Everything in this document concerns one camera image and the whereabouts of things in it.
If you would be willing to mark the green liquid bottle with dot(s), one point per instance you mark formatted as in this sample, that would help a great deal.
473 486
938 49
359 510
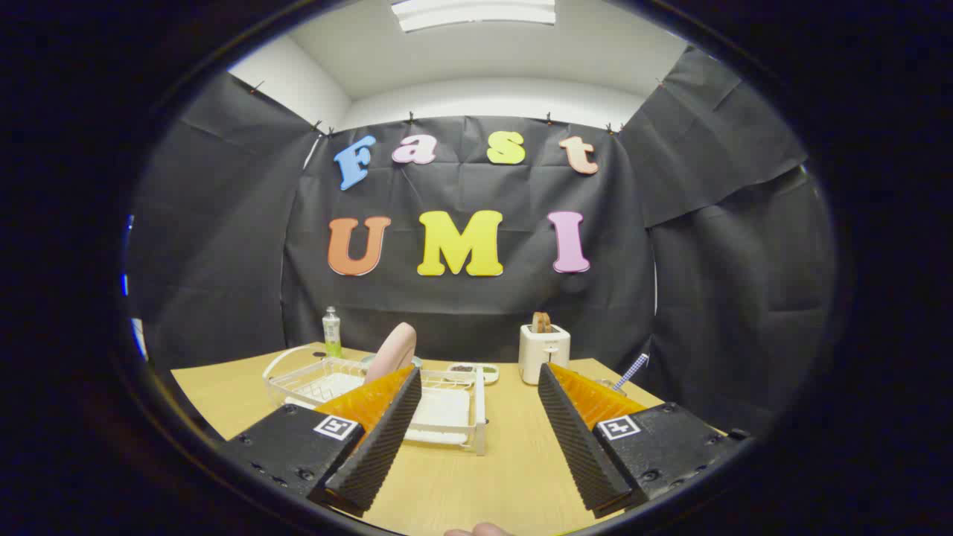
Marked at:
332 335

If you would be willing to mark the white divided dish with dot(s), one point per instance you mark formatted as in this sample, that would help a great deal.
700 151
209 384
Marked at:
488 376

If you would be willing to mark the pink plate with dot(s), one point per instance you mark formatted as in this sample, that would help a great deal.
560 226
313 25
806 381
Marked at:
392 350

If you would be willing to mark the black backdrop cloth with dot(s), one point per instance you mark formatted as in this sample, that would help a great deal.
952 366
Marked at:
476 298

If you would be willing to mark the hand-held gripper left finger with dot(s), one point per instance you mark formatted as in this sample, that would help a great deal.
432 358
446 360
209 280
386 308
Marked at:
376 443

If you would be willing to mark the pale teal plate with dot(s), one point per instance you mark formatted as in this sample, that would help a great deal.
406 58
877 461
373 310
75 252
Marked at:
418 362

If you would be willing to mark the white toaster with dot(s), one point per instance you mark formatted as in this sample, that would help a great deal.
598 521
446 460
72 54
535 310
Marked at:
542 356

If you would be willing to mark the ceiling light panel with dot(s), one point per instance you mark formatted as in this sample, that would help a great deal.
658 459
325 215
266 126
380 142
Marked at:
476 12

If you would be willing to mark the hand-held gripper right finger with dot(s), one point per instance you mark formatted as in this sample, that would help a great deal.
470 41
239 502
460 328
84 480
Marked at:
577 443

